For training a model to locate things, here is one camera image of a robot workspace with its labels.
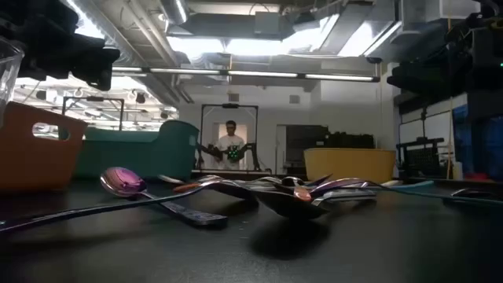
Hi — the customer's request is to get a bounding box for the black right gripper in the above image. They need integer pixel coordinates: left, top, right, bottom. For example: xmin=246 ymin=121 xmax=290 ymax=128
xmin=387 ymin=51 xmax=472 ymax=96

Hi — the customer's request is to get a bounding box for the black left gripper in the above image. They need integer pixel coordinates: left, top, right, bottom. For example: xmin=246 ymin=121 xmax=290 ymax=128
xmin=68 ymin=34 xmax=121 ymax=92

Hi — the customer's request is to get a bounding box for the clear plastic bin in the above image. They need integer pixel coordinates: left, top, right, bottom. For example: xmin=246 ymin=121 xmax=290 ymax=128
xmin=0 ymin=35 xmax=26 ymax=127

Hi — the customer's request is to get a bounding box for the teal plastic bin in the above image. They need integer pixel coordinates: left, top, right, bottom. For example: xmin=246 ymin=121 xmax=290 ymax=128
xmin=73 ymin=119 xmax=200 ymax=182

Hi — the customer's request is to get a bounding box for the orange plastic bin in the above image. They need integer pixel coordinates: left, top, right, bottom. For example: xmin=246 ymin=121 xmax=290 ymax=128
xmin=0 ymin=101 xmax=90 ymax=193

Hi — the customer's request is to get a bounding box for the yellow plastic bin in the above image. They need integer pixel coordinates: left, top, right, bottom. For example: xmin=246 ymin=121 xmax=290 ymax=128
xmin=303 ymin=147 xmax=397 ymax=185

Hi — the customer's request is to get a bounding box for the black background cabinet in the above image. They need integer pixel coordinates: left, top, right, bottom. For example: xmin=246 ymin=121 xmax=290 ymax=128
xmin=285 ymin=124 xmax=376 ymax=176

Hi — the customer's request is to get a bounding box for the person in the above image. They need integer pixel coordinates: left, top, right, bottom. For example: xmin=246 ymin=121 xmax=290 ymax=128
xmin=213 ymin=119 xmax=248 ymax=171

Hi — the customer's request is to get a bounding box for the long ceiling light bar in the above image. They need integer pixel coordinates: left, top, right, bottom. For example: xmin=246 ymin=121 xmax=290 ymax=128
xmin=112 ymin=65 xmax=381 ymax=83

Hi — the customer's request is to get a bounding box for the grey ceiling unit box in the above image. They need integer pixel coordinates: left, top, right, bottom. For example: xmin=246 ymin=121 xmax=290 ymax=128
xmin=254 ymin=10 xmax=285 ymax=37

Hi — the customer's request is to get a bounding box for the background workstation table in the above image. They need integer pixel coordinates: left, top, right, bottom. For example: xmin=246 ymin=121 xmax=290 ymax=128
xmin=190 ymin=168 xmax=273 ymax=177

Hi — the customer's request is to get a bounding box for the black background station frame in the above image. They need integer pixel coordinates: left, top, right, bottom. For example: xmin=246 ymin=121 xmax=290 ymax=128
xmin=199 ymin=103 xmax=260 ymax=172
xmin=61 ymin=96 xmax=126 ymax=133

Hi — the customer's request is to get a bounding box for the blue wall panel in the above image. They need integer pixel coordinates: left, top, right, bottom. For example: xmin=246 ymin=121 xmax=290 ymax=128
xmin=451 ymin=104 xmax=503 ymax=182

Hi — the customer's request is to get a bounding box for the black wire rack cart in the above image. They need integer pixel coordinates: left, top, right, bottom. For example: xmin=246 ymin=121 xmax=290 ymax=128
xmin=395 ymin=136 xmax=447 ymax=178

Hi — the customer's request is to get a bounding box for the round silver air duct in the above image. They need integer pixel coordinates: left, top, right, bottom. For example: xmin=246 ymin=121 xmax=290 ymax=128
xmin=159 ymin=0 xmax=190 ymax=25

